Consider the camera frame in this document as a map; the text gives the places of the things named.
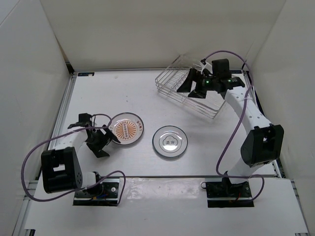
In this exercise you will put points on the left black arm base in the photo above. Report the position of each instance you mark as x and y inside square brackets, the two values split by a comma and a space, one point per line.
[107, 193]

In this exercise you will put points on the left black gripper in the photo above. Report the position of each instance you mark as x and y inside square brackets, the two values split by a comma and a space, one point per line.
[106, 138]

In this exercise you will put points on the white green-rimmed plate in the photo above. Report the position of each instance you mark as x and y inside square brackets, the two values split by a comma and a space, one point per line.
[169, 132]
[170, 150]

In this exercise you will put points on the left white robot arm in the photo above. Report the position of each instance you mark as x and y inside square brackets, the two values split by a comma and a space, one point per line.
[60, 166]

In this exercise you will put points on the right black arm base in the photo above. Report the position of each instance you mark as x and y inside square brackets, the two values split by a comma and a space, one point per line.
[224, 194]

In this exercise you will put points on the orange sunburst pattern plate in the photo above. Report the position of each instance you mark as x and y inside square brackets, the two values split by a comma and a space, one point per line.
[127, 127]

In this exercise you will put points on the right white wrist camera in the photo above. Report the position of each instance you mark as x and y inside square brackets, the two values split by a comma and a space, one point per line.
[206, 68]

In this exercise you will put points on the blue table label sticker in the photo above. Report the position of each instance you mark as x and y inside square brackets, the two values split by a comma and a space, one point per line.
[85, 74]

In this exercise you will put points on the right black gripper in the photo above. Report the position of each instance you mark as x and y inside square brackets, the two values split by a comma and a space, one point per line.
[195, 76]

